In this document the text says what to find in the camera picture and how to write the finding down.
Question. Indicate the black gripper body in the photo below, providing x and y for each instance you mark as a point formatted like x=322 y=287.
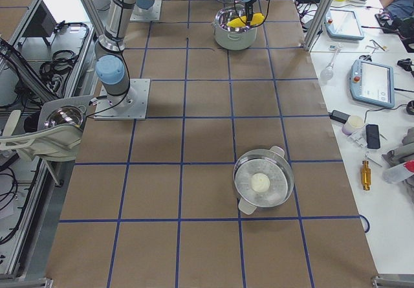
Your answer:
x=249 y=7

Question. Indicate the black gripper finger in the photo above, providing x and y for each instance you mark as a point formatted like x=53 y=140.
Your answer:
x=247 y=15
x=251 y=14

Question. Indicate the yellow plastic corn cob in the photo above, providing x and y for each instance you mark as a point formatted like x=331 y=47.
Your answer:
x=237 y=21

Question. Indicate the white arm baseplate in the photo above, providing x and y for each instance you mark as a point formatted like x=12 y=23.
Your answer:
x=133 y=106
x=146 y=11

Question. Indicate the pale green electric pot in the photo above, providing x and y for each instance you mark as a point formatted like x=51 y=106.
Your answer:
x=232 y=38

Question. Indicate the steel steamer pot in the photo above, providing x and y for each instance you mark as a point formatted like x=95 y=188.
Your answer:
x=271 y=162

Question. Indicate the blue teach pendant far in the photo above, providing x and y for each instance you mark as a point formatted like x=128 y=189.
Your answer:
x=343 y=24

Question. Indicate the blue teach pendant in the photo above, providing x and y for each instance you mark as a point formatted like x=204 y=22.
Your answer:
x=372 y=83
x=343 y=24

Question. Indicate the black scissors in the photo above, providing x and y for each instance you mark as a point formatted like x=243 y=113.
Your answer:
x=365 y=57

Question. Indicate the black power adapter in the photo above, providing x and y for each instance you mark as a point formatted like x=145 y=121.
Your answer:
x=339 y=116

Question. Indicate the blue teach pendant near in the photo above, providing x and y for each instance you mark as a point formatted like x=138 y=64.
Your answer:
x=372 y=83

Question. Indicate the purple white cup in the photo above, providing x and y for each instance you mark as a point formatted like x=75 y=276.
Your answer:
x=352 y=124

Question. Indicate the white steamed bun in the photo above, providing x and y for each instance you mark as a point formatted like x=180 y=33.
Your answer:
x=260 y=182

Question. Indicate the black smartphone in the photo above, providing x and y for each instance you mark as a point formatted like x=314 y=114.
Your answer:
x=372 y=136

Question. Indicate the gold brass fitting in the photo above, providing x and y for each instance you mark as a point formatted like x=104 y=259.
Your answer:
x=365 y=173

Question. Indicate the steel bowl on chair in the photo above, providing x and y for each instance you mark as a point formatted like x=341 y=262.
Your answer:
x=68 y=114

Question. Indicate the aluminium frame post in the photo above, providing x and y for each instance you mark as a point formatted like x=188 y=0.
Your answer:
x=317 y=21

